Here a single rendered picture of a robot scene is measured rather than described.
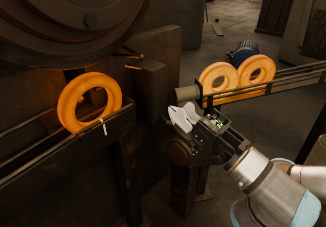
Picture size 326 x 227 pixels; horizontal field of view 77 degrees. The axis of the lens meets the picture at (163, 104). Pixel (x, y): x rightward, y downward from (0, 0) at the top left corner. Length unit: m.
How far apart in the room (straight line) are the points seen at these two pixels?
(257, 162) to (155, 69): 0.40
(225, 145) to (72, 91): 0.38
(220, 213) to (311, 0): 2.45
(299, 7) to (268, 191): 2.73
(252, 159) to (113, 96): 0.40
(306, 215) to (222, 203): 0.83
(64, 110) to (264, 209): 0.49
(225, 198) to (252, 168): 0.85
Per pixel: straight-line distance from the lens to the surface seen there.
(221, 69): 0.78
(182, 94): 0.76
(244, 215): 0.57
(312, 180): 0.61
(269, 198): 0.48
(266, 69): 0.89
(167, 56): 0.86
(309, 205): 0.50
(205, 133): 0.47
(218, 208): 1.26
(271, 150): 1.66
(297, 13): 3.07
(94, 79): 0.56
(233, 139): 0.48
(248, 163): 0.47
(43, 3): 0.37
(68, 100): 0.54
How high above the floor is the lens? 1.07
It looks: 34 degrees down
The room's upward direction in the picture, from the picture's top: straight up
